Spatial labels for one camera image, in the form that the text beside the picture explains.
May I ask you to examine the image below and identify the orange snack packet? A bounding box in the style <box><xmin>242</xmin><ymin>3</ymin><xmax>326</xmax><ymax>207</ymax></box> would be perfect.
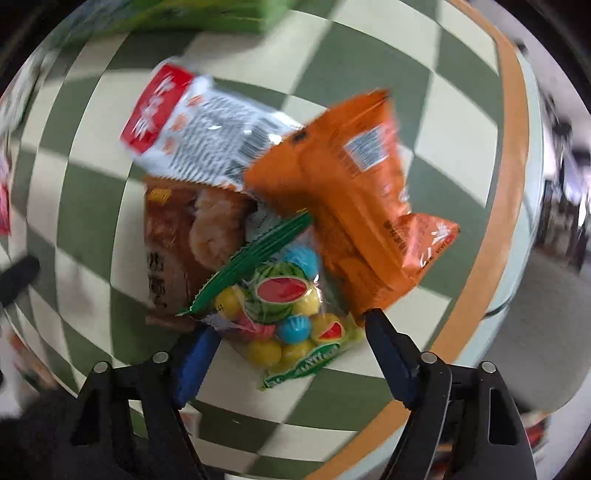
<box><xmin>242</xmin><ymin>89</ymin><xmax>461</xmax><ymax>315</ymax></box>

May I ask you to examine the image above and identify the red packet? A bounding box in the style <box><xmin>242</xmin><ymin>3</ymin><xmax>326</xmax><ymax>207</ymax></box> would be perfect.
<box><xmin>0</xmin><ymin>152</ymin><xmax>12</xmax><ymax>237</ymax></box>

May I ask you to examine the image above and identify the white barcode snack packet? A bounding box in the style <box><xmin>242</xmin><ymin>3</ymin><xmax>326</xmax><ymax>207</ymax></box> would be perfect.
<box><xmin>119</xmin><ymin>58</ymin><xmax>305</xmax><ymax>192</ymax></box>

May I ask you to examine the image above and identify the gumball candy bag green header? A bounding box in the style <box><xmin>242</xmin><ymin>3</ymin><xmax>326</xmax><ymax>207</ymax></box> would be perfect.
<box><xmin>178</xmin><ymin>210</ymin><xmax>363</xmax><ymax>392</ymax></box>

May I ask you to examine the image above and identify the brown chicken snack packet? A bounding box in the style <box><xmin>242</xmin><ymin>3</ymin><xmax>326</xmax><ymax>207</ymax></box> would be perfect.
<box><xmin>143</xmin><ymin>178</ymin><xmax>259</xmax><ymax>333</ymax></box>

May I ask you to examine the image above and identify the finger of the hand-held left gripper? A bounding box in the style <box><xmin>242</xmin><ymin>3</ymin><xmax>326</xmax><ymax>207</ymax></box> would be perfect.
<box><xmin>0</xmin><ymin>255</ymin><xmax>41</xmax><ymax>306</ymax></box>

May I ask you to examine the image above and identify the pale grey seat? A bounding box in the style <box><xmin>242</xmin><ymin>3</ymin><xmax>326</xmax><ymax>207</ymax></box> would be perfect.
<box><xmin>480</xmin><ymin>258</ymin><xmax>591</xmax><ymax>411</ymax></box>

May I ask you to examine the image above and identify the green box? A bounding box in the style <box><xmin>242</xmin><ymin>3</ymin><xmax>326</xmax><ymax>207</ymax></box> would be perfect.
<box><xmin>62</xmin><ymin>0</ymin><xmax>298</xmax><ymax>49</ymax></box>

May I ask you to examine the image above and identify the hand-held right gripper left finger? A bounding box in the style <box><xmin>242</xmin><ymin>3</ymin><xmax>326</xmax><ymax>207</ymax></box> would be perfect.
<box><xmin>55</xmin><ymin>325</ymin><xmax>222</xmax><ymax>480</ymax></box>

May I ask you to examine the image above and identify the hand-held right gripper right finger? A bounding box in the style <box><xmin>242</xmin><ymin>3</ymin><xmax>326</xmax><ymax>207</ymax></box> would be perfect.
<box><xmin>364</xmin><ymin>308</ymin><xmax>539</xmax><ymax>480</ymax></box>

